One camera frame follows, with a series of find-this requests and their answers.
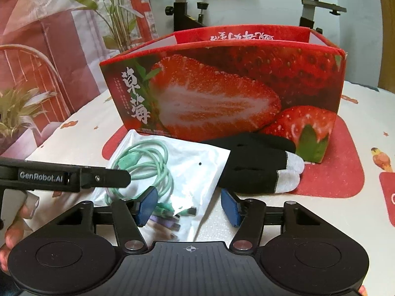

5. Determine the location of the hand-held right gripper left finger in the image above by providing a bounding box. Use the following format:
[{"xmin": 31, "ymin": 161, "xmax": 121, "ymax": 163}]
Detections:
[{"xmin": 51, "ymin": 186, "xmax": 159, "ymax": 253}]

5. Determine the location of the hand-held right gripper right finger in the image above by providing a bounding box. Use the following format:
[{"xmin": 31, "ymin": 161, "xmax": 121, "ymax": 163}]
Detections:
[{"xmin": 221, "ymin": 189, "xmax": 353, "ymax": 252}]

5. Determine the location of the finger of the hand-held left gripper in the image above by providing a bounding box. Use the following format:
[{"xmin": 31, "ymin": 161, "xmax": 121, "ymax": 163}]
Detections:
[{"xmin": 79, "ymin": 166, "xmax": 132, "ymax": 189}]

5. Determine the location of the green cable bundle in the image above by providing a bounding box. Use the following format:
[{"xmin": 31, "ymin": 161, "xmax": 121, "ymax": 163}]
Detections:
[{"xmin": 104, "ymin": 140, "xmax": 198, "ymax": 241}]

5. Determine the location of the bagged green cable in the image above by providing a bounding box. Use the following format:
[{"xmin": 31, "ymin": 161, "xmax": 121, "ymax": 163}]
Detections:
[{"xmin": 92, "ymin": 129, "xmax": 232, "ymax": 243}]

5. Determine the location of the red strawberry print box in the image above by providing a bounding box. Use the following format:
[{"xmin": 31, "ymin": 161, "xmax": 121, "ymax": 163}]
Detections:
[{"xmin": 99, "ymin": 26, "xmax": 348, "ymax": 165}]

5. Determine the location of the person's left hand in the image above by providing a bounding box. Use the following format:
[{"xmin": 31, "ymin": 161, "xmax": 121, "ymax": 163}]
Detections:
[{"xmin": 0, "ymin": 190, "xmax": 40, "ymax": 274}]

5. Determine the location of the black glove with grey fingertips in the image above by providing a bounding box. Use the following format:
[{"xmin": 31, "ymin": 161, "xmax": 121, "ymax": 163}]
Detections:
[{"xmin": 200, "ymin": 132, "xmax": 306, "ymax": 197}]

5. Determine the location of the small green potted plant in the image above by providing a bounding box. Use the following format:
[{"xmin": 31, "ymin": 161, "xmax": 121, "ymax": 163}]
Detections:
[{"xmin": 0, "ymin": 86, "xmax": 58, "ymax": 140}]

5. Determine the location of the red and white printed curtain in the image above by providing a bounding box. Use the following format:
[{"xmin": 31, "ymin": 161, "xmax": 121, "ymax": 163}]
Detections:
[{"xmin": 0, "ymin": 0, "xmax": 160, "ymax": 158}]

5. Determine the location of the tall green leafy plant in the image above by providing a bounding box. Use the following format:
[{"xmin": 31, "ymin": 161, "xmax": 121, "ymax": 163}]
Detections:
[{"xmin": 57, "ymin": 0, "xmax": 141, "ymax": 52}]

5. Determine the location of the black exercise bike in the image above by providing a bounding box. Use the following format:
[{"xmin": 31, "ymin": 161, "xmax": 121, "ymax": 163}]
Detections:
[{"xmin": 145, "ymin": 0, "xmax": 347, "ymax": 39}]

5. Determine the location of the wooden door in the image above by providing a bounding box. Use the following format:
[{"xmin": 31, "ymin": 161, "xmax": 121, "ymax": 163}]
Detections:
[{"xmin": 375, "ymin": 0, "xmax": 395, "ymax": 95}]

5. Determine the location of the red wire chair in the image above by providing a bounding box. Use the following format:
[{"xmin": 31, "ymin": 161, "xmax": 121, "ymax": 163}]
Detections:
[{"xmin": 0, "ymin": 45, "xmax": 68, "ymax": 119}]

